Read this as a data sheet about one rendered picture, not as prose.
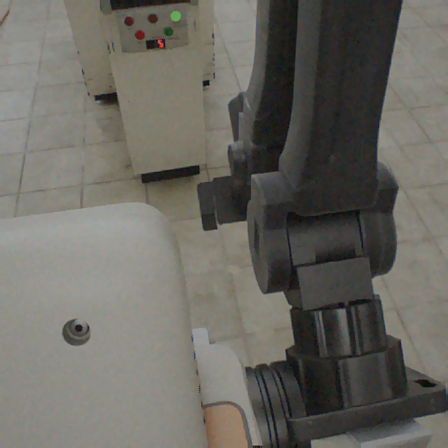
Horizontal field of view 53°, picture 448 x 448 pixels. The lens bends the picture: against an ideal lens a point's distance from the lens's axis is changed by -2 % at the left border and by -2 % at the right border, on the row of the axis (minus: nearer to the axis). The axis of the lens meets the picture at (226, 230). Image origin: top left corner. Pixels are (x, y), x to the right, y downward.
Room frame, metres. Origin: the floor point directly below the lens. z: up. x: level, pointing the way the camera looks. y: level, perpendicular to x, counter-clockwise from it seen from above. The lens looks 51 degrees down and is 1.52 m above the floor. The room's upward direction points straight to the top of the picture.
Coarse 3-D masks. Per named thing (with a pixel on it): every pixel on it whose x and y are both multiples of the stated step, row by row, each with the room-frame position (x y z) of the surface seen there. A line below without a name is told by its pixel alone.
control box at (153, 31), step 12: (120, 12) 1.50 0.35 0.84; (132, 12) 1.50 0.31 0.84; (144, 12) 1.51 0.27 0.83; (156, 12) 1.52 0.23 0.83; (168, 12) 1.53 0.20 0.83; (180, 12) 1.54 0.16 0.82; (120, 24) 1.49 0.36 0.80; (144, 24) 1.51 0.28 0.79; (156, 24) 1.52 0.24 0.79; (168, 24) 1.53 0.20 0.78; (180, 24) 1.54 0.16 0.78; (120, 36) 1.49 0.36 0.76; (132, 36) 1.50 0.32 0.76; (144, 36) 1.51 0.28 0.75; (156, 36) 1.52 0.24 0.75; (180, 36) 1.54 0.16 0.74; (132, 48) 1.50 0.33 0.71; (144, 48) 1.51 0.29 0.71
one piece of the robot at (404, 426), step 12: (396, 420) 0.09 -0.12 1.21; (408, 420) 0.09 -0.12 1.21; (348, 432) 0.08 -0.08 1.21; (360, 432) 0.08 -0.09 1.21; (372, 432) 0.08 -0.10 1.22; (384, 432) 0.08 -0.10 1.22; (396, 432) 0.08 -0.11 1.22; (408, 432) 0.08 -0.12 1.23; (420, 432) 0.08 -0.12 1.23; (360, 444) 0.07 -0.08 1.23; (372, 444) 0.07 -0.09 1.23; (384, 444) 0.07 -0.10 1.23; (396, 444) 0.07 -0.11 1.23; (408, 444) 0.07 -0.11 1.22; (420, 444) 0.07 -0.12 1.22
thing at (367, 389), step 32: (320, 320) 0.15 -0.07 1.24; (352, 320) 0.15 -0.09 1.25; (288, 352) 0.15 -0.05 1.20; (320, 352) 0.13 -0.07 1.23; (352, 352) 0.13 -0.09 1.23; (384, 352) 0.13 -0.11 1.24; (320, 384) 0.12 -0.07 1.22; (352, 384) 0.11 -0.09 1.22; (384, 384) 0.11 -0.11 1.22; (416, 384) 0.12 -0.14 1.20; (320, 416) 0.09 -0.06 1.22; (352, 416) 0.09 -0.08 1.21; (384, 416) 0.09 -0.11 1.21; (416, 416) 0.10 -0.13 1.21
